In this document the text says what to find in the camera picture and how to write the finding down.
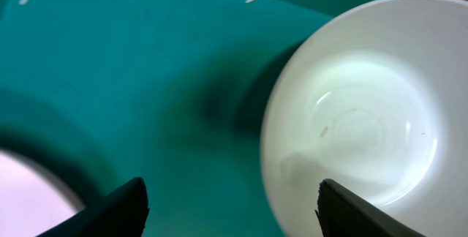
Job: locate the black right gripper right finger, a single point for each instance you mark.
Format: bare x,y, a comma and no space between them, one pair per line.
341,213

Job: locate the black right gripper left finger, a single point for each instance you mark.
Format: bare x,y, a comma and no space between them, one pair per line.
122,213

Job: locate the large white plate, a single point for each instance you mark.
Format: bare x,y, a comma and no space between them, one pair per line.
33,199

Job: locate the white-green bowl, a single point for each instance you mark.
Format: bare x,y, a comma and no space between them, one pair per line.
376,99

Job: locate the teal plastic tray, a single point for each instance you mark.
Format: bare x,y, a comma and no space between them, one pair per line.
172,91

